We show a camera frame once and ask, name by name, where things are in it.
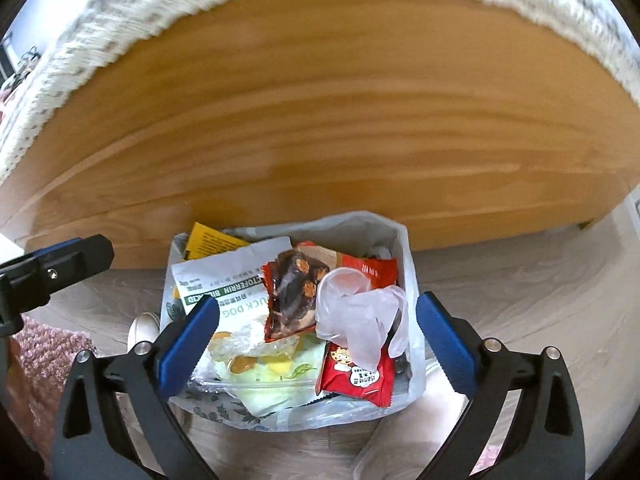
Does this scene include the red cartoon snack packet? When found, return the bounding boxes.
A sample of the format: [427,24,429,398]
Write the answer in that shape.
[314,340,397,408]

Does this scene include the clutter of bags and boxes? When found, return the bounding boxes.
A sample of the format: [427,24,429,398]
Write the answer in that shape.
[0,30,43,111]

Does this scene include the plain red snack packet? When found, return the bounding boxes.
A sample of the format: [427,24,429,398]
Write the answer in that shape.
[334,254,399,288]

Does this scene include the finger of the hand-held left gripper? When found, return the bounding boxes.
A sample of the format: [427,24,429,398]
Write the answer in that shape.
[10,236,91,268]
[40,234,115,291]

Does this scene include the floral bin with clear liner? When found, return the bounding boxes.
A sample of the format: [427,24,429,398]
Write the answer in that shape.
[160,210,428,433]

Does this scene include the translucent disposable glove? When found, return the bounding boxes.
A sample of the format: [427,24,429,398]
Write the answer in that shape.
[315,266,409,369]

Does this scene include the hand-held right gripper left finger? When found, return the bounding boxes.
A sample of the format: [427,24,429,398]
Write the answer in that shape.
[51,296,221,480]

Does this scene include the white pouch green print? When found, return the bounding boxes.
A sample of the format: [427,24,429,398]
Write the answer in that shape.
[170,236,296,346]

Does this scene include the wooden bed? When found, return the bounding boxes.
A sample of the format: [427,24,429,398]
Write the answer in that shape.
[0,0,640,271]

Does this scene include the yellow snack packet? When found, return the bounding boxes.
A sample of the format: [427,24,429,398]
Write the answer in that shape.
[184,221,251,262]

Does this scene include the brown red snack packet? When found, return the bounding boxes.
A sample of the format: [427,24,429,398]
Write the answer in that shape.
[261,249,342,343]

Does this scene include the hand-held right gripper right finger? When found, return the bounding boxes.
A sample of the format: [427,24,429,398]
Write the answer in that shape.
[416,291,586,480]

